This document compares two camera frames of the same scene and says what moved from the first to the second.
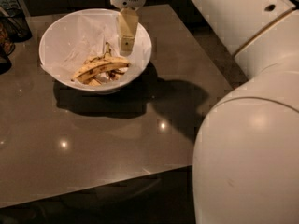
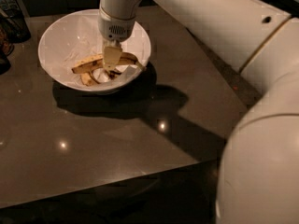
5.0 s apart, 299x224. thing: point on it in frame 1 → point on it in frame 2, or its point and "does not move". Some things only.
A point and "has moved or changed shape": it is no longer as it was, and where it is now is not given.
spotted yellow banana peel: (98, 69) has moved or changed shape
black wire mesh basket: (14, 27) does not move
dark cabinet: (47, 0) does not move
